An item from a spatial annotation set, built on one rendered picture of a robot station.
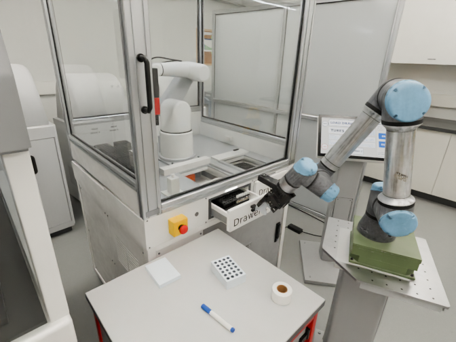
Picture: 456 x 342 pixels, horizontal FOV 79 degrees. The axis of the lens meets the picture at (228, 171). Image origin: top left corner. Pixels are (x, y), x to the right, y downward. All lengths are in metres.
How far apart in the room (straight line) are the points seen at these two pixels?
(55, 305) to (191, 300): 0.42
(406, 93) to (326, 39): 1.93
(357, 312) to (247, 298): 0.63
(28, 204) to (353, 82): 2.50
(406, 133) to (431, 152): 2.96
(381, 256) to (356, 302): 0.29
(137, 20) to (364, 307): 1.44
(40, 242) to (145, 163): 0.44
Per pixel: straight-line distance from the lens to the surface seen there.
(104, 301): 1.12
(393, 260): 1.32
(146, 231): 1.17
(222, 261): 1.15
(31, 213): 0.73
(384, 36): 2.69
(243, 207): 1.26
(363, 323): 1.58
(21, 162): 0.69
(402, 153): 1.06
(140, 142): 1.03
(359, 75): 2.72
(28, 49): 4.18
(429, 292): 1.35
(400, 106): 0.99
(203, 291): 1.09
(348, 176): 2.14
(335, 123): 2.06
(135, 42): 0.98
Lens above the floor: 1.54
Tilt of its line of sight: 22 degrees down
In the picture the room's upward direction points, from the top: 2 degrees clockwise
